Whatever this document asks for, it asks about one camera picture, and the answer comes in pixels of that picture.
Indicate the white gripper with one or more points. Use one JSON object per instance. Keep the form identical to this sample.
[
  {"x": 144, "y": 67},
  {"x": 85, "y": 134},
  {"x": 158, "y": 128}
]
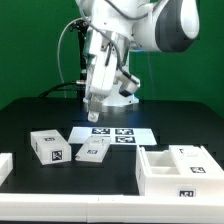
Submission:
[{"x": 101, "y": 69}]

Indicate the white door panel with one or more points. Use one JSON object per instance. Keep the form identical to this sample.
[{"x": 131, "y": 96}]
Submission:
[
  {"x": 94, "y": 149},
  {"x": 192, "y": 160}
]

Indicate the white cabinet body box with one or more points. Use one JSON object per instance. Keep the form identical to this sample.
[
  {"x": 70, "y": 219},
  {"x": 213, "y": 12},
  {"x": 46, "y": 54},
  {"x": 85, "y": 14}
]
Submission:
[{"x": 157, "y": 175}]

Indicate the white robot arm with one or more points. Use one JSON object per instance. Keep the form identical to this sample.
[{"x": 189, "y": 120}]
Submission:
[{"x": 117, "y": 27}]

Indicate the white base tag sheet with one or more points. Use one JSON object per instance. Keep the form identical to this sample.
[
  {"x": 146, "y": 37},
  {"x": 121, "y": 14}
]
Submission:
[{"x": 118, "y": 136}]

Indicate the small white tagged box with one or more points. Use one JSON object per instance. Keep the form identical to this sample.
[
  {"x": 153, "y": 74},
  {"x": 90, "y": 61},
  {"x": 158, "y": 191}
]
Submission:
[{"x": 50, "y": 147}]

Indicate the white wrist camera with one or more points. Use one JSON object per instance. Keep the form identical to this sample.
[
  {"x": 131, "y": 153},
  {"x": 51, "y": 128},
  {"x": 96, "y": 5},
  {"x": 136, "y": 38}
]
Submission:
[{"x": 129, "y": 85}]

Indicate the black camera on stand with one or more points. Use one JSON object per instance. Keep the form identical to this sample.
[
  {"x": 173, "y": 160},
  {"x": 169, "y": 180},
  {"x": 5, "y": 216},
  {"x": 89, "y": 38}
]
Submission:
[{"x": 81, "y": 27}]

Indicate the white left fence rail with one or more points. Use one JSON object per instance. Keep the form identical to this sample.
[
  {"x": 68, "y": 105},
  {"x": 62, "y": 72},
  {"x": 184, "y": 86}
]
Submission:
[{"x": 6, "y": 166}]

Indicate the white fence rail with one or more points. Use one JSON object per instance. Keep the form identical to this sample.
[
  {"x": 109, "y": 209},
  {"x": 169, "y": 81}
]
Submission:
[
  {"x": 6, "y": 166},
  {"x": 109, "y": 208}
]

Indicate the white front fence rail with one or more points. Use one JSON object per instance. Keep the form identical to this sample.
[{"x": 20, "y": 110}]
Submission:
[{"x": 109, "y": 208}]

